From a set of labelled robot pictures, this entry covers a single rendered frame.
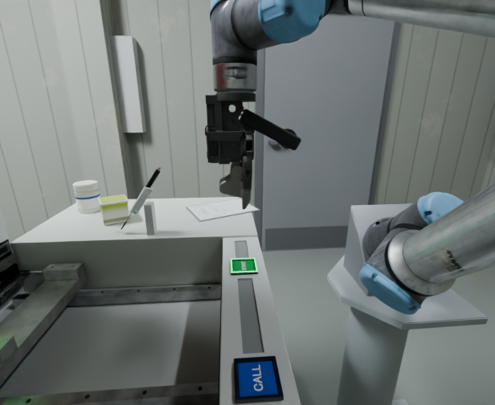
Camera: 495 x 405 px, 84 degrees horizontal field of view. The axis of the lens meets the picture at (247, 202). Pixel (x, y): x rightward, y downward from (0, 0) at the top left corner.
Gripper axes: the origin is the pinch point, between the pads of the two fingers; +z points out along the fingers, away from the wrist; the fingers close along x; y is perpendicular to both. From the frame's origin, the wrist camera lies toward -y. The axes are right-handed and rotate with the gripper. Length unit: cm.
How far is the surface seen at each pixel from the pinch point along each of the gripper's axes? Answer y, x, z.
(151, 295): 23.4, -8.0, 26.3
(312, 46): -65, -183, -65
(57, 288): 45, -7, 23
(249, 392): 1.9, 27.9, 14.2
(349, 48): -95, -183, -64
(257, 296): -1.0, 10.0, 14.6
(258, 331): -0.3, 17.7, 15.0
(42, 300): 45, -3, 23
